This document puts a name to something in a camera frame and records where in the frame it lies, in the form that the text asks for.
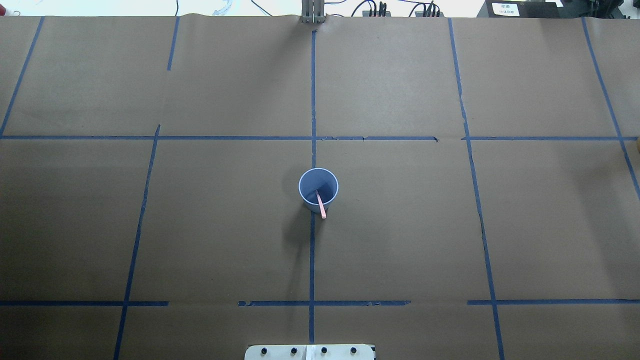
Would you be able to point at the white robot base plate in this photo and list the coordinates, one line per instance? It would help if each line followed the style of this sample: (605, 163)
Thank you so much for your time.
(310, 352)

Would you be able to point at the aluminium frame post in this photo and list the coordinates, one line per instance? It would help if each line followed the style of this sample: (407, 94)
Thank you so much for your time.
(313, 11)

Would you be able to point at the brown paper table mat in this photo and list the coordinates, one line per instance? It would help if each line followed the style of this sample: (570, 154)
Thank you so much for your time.
(194, 187)

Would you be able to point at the black box with label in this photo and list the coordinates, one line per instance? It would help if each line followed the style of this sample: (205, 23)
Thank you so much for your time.
(525, 9)

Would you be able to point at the blue plastic cup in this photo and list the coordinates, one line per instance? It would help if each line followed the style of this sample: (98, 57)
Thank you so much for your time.
(319, 179)

